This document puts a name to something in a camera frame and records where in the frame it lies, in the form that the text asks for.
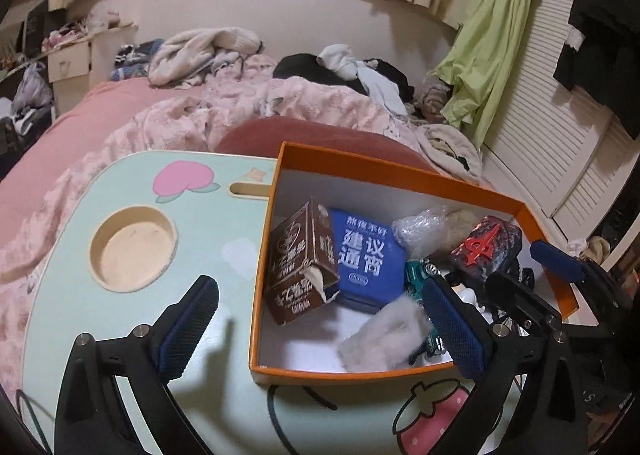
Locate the cream fleece blanket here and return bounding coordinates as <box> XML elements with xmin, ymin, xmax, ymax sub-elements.
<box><xmin>148</xmin><ymin>27</ymin><xmax>262</xmax><ymax>86</ymax></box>

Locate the lime green hanging garment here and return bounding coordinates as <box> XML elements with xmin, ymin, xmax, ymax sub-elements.
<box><xmin>434</xmin><ymin>0</ymin><xmax>533</xmax><ymax>147</ymax></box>

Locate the dark red cushion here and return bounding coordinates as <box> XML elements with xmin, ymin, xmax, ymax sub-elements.
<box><xmin>214</xmin><ymin>117</ymin><xmax>436</xmax><ymax>173</ymax></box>

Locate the blue tin box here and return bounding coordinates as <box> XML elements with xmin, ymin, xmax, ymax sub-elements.
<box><xmin>329</xmin><ymin>208</ymin><xmax>407</xmax><ymax>314</ymax></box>

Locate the orange cardboard box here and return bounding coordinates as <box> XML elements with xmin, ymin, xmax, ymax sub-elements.
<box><xmin>248</xmin><ymin>139</ymin><xmax>582</xmax><ymax>388</ymax></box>

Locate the penguin figurine keychain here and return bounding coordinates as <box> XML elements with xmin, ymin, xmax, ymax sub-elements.
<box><xmin>454</xmin><ymin>285</ymin><xmax>494</xmax><ymax>324</ymax></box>

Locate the beige fluffy scrunchie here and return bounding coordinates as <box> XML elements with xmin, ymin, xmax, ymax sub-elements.
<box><xmin>440</xmin><ymin>209</ymin><xmax>480</xmax><ymax>251</ymax></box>

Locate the dark pouch red emblem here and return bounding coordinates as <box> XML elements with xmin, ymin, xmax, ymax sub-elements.
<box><xmin>449</xmin><ymin>215</ymin><xmax>522</xmax><ymax>282</ymax></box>

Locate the clear plastic wrap ball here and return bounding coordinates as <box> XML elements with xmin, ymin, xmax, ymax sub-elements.
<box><xmin>392</xmin><ymin>207</ymin><xmax>447</xmax><ymax>260</ymax></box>

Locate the white fluffy scrunchie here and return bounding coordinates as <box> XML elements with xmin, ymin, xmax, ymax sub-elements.
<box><xmin>337</xmin><ymin>295</ymin><xmax>433</xmax><ymax>373</ymax></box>

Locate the white drawer cabinet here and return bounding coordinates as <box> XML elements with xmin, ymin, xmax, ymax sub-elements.
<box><xmin>48</xmin><ymin>24</ymin><xmax>138</xmax><ymax>95</ymax></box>

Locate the beige garment on bed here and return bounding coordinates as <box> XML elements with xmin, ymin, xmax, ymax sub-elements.
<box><xmin>416</xmin><ymin>124</ymin><xmax>483</xmax><ymax>185</ymax></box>

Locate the green toy car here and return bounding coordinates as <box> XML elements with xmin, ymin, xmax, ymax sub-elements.
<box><xmin>404</xmin><ymin>260</ymin><xmax>446</xmax><ymax>366</ymax></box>

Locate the black hanging garment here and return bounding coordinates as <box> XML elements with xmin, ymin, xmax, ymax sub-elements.
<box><xmin>553</xmin><ymin>0</ymin><xmax>639</xmax><ymax>140</ymax></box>

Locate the white clothing pile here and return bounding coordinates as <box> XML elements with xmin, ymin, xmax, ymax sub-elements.
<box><xmin>317</xmin><ymin>43</ymin><xmax>409</xmax><ymax>117</ymax></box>

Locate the black clothing pile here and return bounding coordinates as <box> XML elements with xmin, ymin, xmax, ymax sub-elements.
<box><xmin>272</xmin><ymin>53</ymin><xmax>414</xmax><ymax>103</ymax></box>

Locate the brown milk carton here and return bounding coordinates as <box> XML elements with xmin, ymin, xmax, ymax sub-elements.
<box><xmin>264</xmin><ymin>198</ymin><xmax>340</xmax><ymax>326</ymax></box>

